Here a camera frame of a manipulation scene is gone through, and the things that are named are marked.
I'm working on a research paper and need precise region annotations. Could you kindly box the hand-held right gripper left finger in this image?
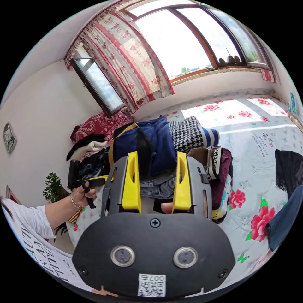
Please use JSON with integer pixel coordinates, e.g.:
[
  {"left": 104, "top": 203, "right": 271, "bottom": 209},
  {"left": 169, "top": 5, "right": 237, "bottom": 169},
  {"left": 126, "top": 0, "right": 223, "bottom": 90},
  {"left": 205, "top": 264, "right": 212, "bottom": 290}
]
[{"left": 121, "top": 151, "right": 142, "bottom": 213}]

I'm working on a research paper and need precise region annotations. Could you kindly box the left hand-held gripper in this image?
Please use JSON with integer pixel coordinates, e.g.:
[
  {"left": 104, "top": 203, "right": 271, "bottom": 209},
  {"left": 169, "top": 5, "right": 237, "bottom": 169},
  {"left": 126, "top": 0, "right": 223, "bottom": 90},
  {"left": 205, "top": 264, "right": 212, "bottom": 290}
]
[{"left": 80, "top": 175, "right": 115, "bottom": 209}]

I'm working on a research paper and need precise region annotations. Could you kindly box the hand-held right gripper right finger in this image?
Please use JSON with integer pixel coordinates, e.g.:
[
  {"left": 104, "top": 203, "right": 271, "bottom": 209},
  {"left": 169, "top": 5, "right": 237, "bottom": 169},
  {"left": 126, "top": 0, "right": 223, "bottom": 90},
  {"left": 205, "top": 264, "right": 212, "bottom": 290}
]
[{"left": 171, "top": 151, "right": 193, "bottom": 215}]

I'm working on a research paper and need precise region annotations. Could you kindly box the person's left forearm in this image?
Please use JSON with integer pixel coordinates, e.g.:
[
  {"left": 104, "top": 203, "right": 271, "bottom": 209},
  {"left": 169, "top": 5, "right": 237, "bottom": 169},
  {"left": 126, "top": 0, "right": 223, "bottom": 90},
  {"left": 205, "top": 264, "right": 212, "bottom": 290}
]
[{"left": 4, "top": 194, "right": 83, "bottom": 240}]

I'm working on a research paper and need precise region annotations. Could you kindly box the blue long sleeve sweater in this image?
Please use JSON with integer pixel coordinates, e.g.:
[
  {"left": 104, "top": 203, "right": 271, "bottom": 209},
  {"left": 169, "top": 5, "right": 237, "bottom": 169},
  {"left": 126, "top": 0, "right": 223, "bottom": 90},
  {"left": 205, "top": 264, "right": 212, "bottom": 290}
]
[{"left": 264, "top": 184, "right": 303, "bottom": 253}]

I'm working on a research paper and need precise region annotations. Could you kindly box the person's left hand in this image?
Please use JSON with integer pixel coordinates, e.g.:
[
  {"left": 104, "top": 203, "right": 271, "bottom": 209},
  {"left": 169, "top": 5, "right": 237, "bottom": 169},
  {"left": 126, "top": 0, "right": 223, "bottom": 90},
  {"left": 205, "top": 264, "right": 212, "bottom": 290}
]
[{"left": 70, "top": 181, "right": 97, "bottom": 209}]

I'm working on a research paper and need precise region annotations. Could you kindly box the brown cardboard carton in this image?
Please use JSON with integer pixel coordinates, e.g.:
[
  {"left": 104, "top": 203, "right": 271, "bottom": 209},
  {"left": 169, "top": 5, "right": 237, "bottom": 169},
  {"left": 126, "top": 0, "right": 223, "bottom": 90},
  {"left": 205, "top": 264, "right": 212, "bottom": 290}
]
[{"left": 187, "top": 146, "right": 212, "bottom": 168}]

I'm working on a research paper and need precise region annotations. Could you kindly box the green potted plant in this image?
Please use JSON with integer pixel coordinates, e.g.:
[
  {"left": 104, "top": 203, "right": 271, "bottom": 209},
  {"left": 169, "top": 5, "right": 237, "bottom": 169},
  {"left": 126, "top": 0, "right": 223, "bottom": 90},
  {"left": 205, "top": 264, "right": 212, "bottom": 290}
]
[{"left": 42, "top": 172, "right": 71, "bottom": 242}]

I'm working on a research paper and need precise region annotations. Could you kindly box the red patterned cushion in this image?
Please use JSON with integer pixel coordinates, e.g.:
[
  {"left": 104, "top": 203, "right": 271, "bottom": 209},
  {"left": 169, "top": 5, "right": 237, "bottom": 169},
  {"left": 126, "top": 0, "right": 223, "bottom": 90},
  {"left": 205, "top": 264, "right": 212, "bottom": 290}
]
[{"left": 70, "top": 110, "right": 136, "bottom": 145}]

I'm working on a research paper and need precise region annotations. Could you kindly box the pile of clothes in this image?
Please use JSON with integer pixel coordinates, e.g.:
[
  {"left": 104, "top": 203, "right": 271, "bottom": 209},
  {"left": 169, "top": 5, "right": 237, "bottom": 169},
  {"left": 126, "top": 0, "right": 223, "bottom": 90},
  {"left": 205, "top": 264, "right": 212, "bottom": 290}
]
[{"left": 66, "top": 115, "right": 234, "bottom": 225}]

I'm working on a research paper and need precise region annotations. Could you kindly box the bed with floral sheet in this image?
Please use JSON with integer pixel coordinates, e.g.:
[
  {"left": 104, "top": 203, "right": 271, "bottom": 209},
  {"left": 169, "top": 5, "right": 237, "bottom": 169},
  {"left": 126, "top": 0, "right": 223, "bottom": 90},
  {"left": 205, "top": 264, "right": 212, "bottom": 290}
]
[{"left": 66, "top": 96, "right": 303, "bottom": 287}]

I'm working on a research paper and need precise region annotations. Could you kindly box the small dark-framed window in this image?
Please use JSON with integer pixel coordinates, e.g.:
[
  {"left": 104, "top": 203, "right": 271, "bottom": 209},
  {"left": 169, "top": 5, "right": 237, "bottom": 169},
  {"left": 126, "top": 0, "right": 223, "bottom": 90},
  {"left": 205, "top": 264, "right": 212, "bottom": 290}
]
[{"left": 70, "top": 50, "right": 128, "bottom": 117}]

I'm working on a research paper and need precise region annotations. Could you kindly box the person's body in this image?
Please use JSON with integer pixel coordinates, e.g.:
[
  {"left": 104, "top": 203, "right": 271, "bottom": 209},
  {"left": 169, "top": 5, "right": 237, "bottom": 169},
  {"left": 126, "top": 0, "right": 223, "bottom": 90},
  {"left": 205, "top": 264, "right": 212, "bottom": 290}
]
[{"left": 0, "top": 198, "right": 119, "bottom": 298}]

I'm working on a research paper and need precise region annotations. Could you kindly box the black garment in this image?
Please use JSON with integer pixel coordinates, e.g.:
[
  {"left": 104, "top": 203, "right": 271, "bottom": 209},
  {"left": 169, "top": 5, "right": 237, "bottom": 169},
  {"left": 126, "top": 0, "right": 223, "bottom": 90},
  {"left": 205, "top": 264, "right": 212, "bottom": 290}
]
[{"left": 274, "top": 148, "right": 303, "bottom": 199}]

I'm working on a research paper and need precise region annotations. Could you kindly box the red and white curtain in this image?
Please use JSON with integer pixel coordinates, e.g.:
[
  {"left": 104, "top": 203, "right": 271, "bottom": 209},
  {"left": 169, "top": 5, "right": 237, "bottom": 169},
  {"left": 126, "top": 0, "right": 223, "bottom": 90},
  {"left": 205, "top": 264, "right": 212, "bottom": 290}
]
[{"left": 63, "top": 3, "right": 175, "bottom": 115}]

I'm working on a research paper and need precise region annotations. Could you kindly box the large wooden window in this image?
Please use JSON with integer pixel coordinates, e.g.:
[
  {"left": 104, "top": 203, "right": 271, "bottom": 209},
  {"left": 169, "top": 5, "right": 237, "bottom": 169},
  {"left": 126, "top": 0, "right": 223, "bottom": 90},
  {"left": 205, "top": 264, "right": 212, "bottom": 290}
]
[{"left": 119, "top": 0, "right": 276, "bottom": 86}]

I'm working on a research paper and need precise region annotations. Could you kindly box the wall clock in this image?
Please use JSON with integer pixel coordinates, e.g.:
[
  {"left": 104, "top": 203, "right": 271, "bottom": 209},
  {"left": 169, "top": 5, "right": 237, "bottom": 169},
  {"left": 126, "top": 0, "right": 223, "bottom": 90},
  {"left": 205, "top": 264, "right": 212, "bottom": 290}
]
[{"left": 3, "top": 122, "right": 17, "bottom": 154}]

